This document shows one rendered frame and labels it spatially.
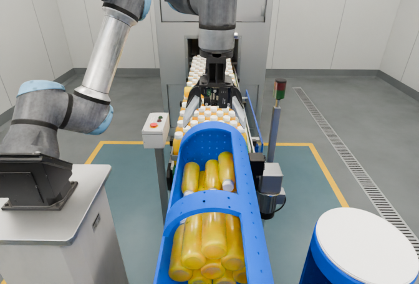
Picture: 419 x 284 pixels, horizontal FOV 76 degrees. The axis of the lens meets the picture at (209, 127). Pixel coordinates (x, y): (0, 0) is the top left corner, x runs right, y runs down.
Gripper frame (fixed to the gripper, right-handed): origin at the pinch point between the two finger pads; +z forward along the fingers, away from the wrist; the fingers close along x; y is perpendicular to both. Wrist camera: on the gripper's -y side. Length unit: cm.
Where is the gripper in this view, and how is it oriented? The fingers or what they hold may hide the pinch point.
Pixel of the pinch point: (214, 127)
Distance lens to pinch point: 68.1
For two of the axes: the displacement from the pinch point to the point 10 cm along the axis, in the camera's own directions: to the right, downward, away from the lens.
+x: 10.0, 0.2, 0.0
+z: -0.2, 8.8, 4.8
